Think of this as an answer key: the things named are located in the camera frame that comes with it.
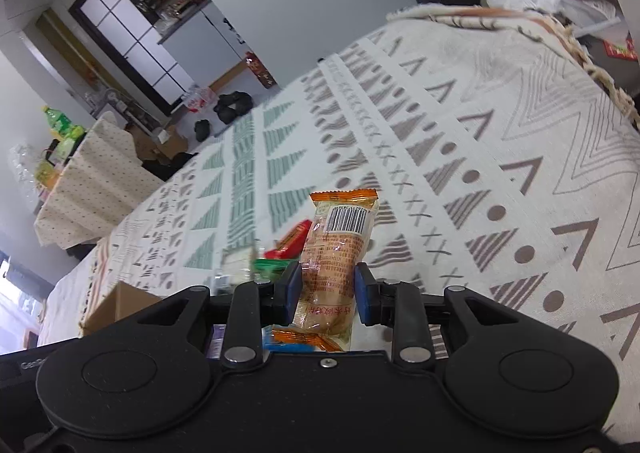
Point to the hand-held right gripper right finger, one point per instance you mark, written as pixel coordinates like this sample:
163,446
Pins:
362,294

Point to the patterned cream blanket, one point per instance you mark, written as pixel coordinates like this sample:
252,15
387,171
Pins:
450,133

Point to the clear plastic bottle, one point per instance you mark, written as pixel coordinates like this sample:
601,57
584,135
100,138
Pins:
22,170

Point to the clear snack packet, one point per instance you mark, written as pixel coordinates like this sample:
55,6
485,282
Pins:
237,260

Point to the white desk fan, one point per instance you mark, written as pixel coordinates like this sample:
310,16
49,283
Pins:
109,100

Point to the green soda bottle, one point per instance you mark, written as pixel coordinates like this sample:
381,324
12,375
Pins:
59,123

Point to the white red plastic bag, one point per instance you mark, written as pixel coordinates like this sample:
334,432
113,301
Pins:
197,99

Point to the green snack packet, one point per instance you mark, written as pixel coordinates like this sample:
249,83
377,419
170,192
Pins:
270,267

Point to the red paper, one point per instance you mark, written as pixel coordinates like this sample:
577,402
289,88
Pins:
620,49

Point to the white refrigerator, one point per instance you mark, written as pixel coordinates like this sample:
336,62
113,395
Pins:
200,48

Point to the orange snack packet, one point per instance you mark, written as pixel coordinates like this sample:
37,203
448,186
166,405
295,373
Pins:
332,253

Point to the bright window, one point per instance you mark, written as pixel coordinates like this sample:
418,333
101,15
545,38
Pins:
15,303

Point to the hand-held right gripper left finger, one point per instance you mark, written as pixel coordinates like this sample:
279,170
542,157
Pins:
294,293

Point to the brown cardboard box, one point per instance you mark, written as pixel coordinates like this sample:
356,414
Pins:
120,305

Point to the table with dotted tablecloth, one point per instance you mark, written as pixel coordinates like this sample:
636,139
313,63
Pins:
95,183

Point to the sliding glass door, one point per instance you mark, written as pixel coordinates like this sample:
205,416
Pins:
135,43

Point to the small black bag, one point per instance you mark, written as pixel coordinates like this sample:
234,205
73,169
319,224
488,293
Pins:
202,129

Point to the red candy packet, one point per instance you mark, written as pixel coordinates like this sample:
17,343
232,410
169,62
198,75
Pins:
292,239

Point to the red patterned box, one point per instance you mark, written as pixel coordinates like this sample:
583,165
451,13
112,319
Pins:
260,70

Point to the cardboard boxes on floor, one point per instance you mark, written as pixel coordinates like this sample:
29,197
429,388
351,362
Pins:
160,143

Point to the purple snack packet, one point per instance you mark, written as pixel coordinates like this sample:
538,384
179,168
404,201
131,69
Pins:
217,340

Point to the large black bag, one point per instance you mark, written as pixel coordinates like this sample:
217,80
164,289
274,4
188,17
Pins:
232,107

